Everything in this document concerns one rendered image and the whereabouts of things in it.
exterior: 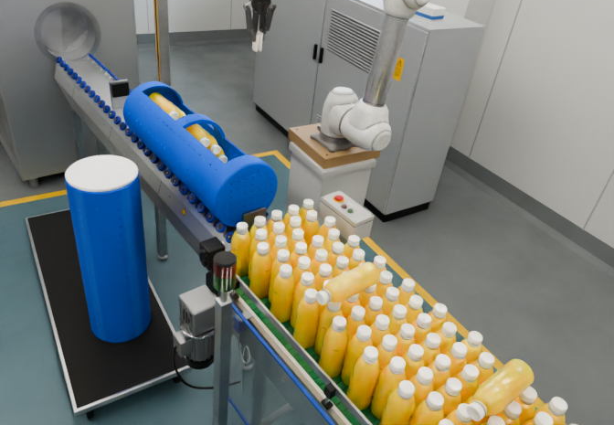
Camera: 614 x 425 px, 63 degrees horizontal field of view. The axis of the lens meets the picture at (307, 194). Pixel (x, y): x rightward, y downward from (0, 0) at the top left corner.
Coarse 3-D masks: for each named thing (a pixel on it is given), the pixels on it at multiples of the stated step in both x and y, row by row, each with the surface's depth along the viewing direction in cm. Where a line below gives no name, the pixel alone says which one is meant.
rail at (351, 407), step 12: (240, 288) 169; (252, 300) 164; (264, 312) 160; (276, 324) 156; (288, 336) 152; (300, 348) 148; (312, 360) 144; (324, 372) 141; (336, 396) 139; (348, 408) 135; (360, 420) 132
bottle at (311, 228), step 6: (306, 216) 185; (306, 222) 184; (312, 222) 183; (318, 222) 186; (306, 228) 184; (312, 228) 183; (318, 228) 185; (306, 234) 184; (312, 234) 184; (306, 240) 186
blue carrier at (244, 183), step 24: (144, 96) 227; (168, 96) 246; (144, 120) 220; (168, 120) 211; (192, 120) 208; (168, 144) 206; (192, 144) 197; (192, 168) 193; (216, 168) 185; (240, 168) 182; (264, 168) 189; (192, 192) 201; (216, 192) 182; (240, 192) 188; (264, 192) 196; (216, 216) 188; (240, 216) 194
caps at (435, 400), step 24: (360, 264) 162; (384, 264) 165; (408, 288) 156; (360, 312) 144; (360, 336) 138; (384, 336) 138; (408, 336) 140; (432, 336) 140; (480, 336) 142; (480, 360) 136; (408, 384) 126; (456, 384) 127; (432, 408) 123; (552, 408) 126
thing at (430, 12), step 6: (426, 6) 314; (432, 6) 316; (438, 6) 318; (420, 12) 318; (426, 12) 315; (432, 12) 312; (438, 12) 314; (444, 12) 318; (426, 18) 316; (432, 18) 313; (438, 18) 317
